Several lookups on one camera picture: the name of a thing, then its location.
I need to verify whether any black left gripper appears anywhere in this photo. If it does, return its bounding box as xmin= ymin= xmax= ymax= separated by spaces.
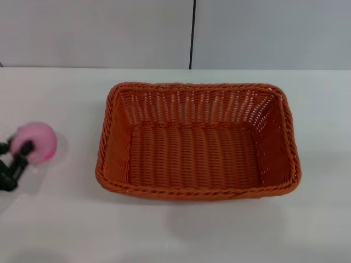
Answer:
xmin=0 ymin=138 xmax=34 ymax=193

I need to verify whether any pink peach toy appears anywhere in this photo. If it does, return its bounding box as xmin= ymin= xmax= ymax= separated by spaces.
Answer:
xmin=9 ymin=122 xmax=59 ymax=166

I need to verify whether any orange woven plastic basket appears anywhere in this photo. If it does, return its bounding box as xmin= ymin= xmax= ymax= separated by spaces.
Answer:
xmin=95 ymin=81 xmax=303 ymax=200

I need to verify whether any black vertical cable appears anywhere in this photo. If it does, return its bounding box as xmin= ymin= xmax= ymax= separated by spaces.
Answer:
xmin=188 ymin=0 xmax=197 ymax=69

